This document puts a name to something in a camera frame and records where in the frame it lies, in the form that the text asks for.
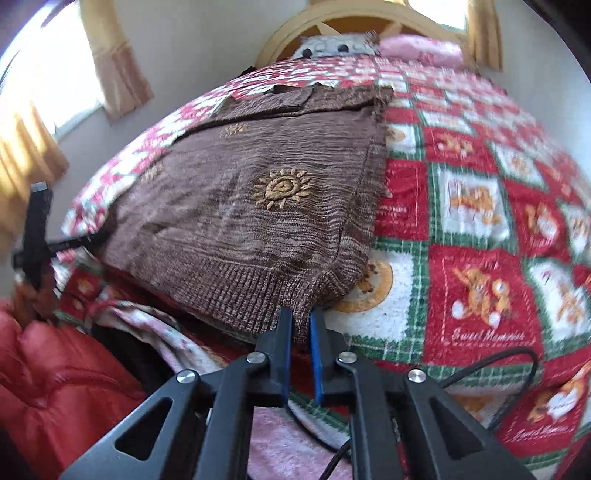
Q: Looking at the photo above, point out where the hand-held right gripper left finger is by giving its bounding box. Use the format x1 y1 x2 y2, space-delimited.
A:
60 307 293 480

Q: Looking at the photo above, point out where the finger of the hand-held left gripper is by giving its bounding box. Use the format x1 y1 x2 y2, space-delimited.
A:
46 232 112 256

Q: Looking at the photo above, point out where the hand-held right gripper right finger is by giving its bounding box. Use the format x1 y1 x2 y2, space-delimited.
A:
310 307 532 480

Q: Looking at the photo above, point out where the brown knitted sweater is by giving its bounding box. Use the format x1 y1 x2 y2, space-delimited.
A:
95 83 395 347

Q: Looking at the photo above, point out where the yellow curtain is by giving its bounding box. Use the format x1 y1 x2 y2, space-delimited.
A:
466 0 504 71
0 99 70 252
78 0 155 123

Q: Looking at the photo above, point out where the pink towel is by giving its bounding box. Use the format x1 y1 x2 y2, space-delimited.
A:
247 404 354 480

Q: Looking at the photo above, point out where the pink floral cloth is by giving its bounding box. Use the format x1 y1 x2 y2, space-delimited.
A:
95 299 227 374

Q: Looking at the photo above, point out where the red puffy jacket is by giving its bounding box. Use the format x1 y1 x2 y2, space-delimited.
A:
0 299 146 480

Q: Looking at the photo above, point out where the large window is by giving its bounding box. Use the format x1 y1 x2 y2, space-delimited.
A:
0 0 106 141

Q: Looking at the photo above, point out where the red checked printed bedspread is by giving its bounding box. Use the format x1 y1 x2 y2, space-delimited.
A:
53 58 591 480

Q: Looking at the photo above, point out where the cream wooden headboard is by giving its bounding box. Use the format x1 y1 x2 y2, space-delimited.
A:
254 0 476 70

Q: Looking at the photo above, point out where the grey patterned pillow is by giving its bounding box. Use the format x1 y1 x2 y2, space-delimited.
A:
291 32 382 60

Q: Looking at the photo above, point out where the pink pillow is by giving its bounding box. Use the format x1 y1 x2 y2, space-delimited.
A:
379 34 465 68

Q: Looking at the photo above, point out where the small window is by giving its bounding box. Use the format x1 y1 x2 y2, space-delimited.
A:
409 0 469 33

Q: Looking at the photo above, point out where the black cable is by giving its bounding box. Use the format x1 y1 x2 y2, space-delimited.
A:
281 347 542 480

